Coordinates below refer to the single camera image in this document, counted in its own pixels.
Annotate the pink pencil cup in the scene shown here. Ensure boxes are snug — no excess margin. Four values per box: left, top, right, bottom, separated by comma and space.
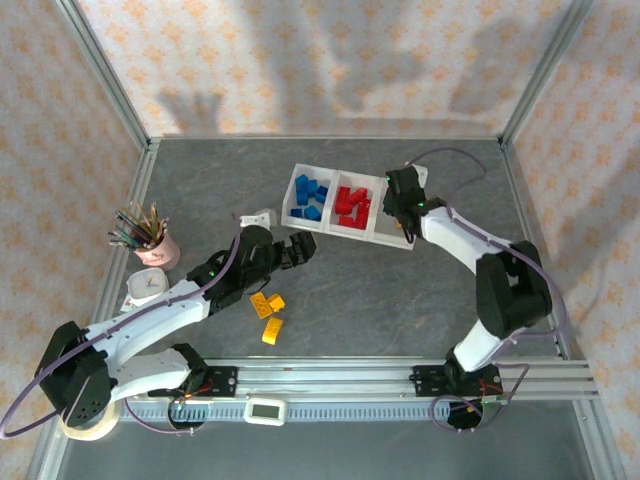
133, 230, 182, 273

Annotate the white analog alarm clock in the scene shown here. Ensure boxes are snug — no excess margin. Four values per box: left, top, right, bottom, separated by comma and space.
126, 267, 167, 302

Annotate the yellow pencil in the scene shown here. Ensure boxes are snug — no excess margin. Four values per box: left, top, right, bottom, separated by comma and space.
128, 200, 153, 240

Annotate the dark pencil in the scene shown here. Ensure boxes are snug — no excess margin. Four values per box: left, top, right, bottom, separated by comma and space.
114, 209, 149, 237

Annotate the green pencil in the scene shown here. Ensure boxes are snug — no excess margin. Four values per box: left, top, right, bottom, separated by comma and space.
108, 229, 149, 245

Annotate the wide aluminium extrusion beam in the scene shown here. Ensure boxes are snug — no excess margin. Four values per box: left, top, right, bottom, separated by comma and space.
107, 355, 600, 401

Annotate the white digital timer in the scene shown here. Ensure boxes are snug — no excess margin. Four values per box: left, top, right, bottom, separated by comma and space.
243, 394, 287, 427

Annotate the masking tape roll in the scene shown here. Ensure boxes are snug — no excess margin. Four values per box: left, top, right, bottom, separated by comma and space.
59, 399, 121, 442

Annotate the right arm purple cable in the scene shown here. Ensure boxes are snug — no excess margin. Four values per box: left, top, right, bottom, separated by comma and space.
407, 147, 566, 434

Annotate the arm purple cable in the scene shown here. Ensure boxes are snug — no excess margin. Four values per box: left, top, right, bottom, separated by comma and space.
0, 212, 241, 441
407, 147, 566, 434

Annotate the aluminium frame rail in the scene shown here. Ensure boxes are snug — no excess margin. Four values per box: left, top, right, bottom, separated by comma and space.
499, 139, 576, 360
148, 132, 504, 143
79, 139, 162, 362
572, 399, 617, 480
27, 419, 69, 480

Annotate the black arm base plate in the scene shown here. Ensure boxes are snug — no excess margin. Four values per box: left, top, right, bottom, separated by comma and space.
147, 364, 239, 400
412, 364, 503, 399

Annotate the grey slotted cable duct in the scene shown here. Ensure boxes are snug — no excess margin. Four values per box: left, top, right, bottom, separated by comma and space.
119, 398, 506, 424

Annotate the aluminium frame post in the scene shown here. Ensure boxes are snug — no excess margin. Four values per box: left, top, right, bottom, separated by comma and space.
53, 0, 152, 152
498, 0, 597, 151

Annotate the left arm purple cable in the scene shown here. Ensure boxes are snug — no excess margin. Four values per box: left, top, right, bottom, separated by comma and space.
0, 212, 241, 441

